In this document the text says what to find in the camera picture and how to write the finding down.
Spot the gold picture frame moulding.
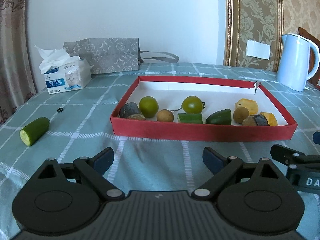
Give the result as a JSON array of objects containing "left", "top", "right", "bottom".
[{"left": 224, "top": 0, "right": 240, "bottom": 67}]

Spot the cucumber piece far left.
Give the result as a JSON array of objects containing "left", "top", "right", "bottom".
[{"left": 20, "top": 117, "right": 50, "bottom": 146}]

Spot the light blue electric kettle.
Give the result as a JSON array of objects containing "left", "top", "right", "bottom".
[{"left": 276, "top": 33, "right": 319, "bottom": 92}]

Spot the grey patterned gift bag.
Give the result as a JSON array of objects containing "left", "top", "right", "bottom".
[{"left": 63, "top": 38, "right": 180, "bottom": 75}]

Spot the large cucumber piece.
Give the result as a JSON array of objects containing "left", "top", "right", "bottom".
[{"left": 177, "top": 113, "right": 203, "bottom": 124}]

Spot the yellow jackfruit piece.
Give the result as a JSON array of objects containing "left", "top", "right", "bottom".
[
  {"left": 260, "top": 112, "right": 278, "bottom": 126},
  {"left": 235, "top": 99, "right": 259, "bottom": 115}
]

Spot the red shallow cardboard box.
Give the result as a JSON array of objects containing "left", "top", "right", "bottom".
[{"left": 109, "top": 75, "right": 298, "bottom": 142}]

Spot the tissue pack with cat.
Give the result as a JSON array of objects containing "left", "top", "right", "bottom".
[{"left": 37, "top": 48, "right": 92, "bottom": 94}]

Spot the beige curtain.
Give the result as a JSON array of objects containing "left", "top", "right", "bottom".
[{"left": 0, "top": 0, "right": 36, "bottom": 124}]

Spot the longan fruit with stem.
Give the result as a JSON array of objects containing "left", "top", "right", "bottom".
[{"left": 156, "top": 107, "right": 182, "bottom": 122}]

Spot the dark sugarcane piece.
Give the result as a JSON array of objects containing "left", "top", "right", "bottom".
[
  {"left": 242, "top": 114, "right": 270, "bottom": 126},
  {"left": 119, "top": 102, "right": 145, "bottom": 120}
]

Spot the green tomato with calyx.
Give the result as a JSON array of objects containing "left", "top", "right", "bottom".
[{"left": 181, "top": 96, "right": 205, "bottom": 114}]

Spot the small cucumber end piece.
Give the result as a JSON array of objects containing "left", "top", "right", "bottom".
[{"left": 206, "top": 109, "right": 232, "bottom": 125}]

